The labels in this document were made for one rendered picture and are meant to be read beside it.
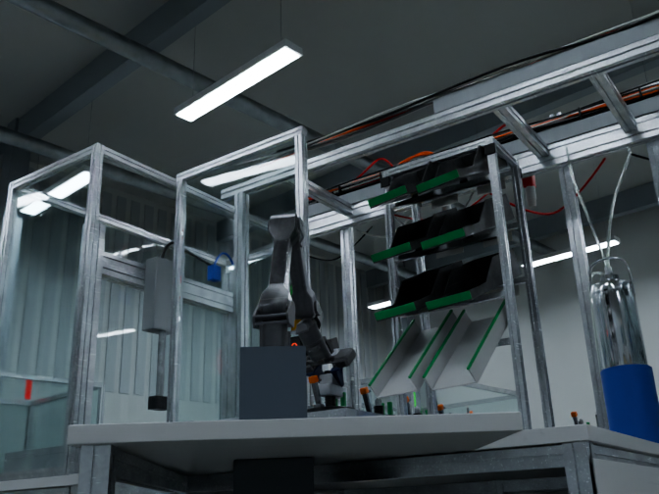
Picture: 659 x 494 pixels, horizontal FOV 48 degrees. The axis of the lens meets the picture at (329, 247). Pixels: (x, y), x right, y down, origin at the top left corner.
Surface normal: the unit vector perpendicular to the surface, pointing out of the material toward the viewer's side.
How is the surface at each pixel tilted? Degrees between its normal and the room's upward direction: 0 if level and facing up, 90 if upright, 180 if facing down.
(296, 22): 180
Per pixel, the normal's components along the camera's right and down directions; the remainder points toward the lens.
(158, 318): 0.82, -0.22
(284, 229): -0.20, -0.51
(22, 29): 0.04, 0.94
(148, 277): -0.57, -0.27
